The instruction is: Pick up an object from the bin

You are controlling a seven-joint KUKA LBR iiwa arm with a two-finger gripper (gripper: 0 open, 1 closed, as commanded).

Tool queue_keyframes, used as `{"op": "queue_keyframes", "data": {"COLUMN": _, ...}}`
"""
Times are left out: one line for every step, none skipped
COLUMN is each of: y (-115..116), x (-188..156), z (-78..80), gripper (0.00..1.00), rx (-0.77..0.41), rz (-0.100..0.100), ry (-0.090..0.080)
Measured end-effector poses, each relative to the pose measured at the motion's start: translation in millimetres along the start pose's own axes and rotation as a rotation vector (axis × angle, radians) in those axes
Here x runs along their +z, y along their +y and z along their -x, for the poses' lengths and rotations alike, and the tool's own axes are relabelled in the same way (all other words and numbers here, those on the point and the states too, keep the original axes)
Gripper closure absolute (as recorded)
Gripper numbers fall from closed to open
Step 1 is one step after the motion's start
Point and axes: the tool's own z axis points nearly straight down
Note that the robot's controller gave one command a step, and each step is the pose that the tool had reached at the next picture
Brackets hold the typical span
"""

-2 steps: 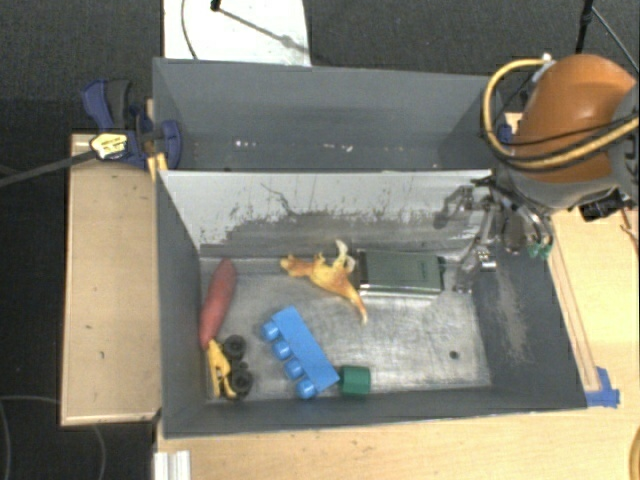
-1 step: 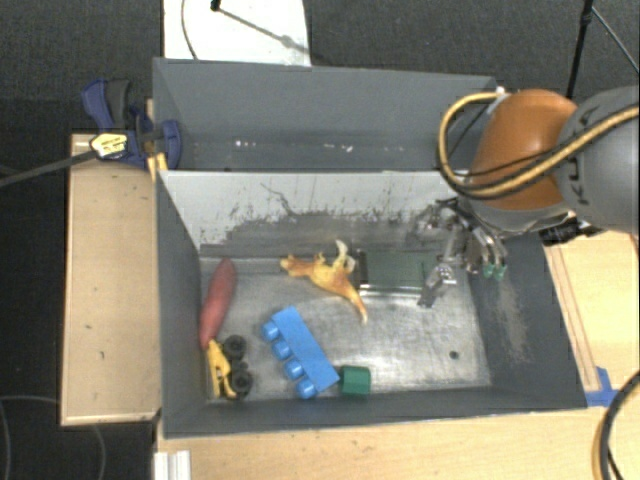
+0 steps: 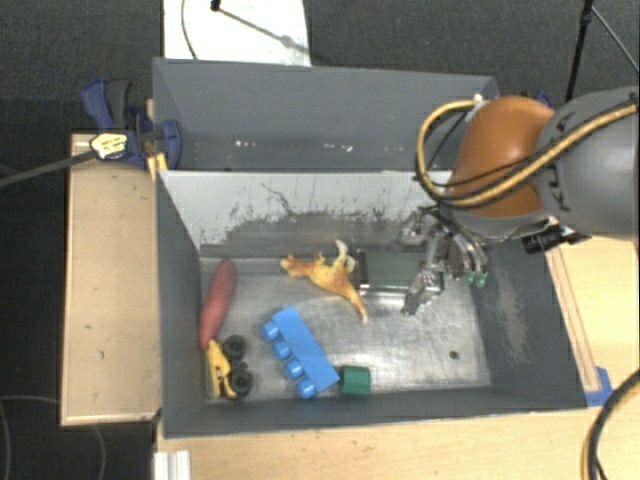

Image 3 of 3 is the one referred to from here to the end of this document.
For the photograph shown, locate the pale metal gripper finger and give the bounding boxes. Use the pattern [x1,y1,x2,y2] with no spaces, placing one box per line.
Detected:
[427,267,448,301]
[401,270,433,317]

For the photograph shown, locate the dark green flat block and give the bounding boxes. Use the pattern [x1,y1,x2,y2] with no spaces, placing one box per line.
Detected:
[356,248,447,293]

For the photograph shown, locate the yellow toy dinosaur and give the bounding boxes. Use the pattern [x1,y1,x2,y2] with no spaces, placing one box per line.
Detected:
[279,238,370,326]

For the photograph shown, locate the small green block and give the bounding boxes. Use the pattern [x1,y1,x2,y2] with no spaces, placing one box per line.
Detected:
[339,364,373,397]

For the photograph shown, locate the blue toy building brick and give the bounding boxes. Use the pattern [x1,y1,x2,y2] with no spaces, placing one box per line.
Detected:
[259,305,342,401]

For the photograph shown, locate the grey metal bin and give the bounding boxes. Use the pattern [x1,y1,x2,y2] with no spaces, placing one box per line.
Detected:
[151,56,589,439]

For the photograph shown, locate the red-brown sweet potato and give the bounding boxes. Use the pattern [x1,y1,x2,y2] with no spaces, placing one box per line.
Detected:
[197,258,238,352]

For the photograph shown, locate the yellow toy vehicle black wheels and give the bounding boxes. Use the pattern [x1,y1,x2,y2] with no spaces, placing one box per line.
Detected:
[205,334,255,402]

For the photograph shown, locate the pale wood flat board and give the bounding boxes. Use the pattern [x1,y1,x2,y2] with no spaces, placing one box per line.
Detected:
[59,132,164,427]

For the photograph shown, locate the black cylinder on white bracket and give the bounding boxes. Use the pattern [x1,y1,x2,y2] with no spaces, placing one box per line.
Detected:
[521,216,592,256]

